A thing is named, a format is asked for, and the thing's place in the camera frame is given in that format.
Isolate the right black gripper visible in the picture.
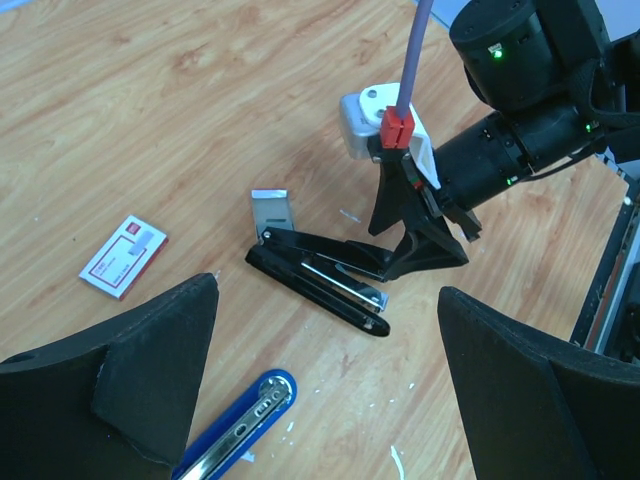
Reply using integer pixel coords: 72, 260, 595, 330
368, 112, 535, 281

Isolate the blue black stapler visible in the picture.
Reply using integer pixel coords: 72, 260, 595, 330
172, 369, 297, 479

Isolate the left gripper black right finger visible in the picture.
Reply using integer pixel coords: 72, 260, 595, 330
437, 287, 639, 479

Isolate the open staple box tray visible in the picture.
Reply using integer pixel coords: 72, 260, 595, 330
251, 189, 295, 240

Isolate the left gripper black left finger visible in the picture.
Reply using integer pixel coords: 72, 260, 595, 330
1, 273, 219, 479

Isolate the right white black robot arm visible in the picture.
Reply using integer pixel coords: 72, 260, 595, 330
368, 1, 639, 281

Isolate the red white staple box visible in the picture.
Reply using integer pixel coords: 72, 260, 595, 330
79, 215, 169, 300

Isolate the small black clip object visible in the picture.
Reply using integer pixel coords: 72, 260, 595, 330
245, 227, 391, 337

